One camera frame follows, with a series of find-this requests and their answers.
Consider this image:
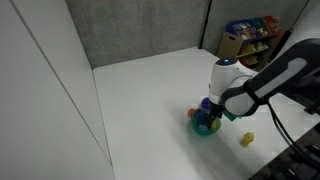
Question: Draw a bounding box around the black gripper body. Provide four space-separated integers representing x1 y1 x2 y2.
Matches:
209 103 225 122

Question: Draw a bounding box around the blue toy block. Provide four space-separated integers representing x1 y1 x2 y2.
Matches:
193 109 210 124

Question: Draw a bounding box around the green blue bowl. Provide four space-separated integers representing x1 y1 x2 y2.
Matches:
190 109 223 137

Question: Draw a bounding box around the yellow duck toy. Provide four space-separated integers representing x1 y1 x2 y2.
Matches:
240 131 256 148

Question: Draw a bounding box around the wooden toy shelf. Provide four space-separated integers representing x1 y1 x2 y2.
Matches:
216 14 288 68

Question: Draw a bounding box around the purple ball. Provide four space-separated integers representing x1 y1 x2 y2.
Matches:
200 97 212 111

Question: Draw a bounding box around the brown cardboard box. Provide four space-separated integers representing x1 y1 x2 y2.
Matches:
216 31 245 60

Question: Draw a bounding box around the black vertical pole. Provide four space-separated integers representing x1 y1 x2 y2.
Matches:
198 0 214 50

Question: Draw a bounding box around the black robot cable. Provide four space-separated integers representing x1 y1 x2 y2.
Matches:
266 99 320 169

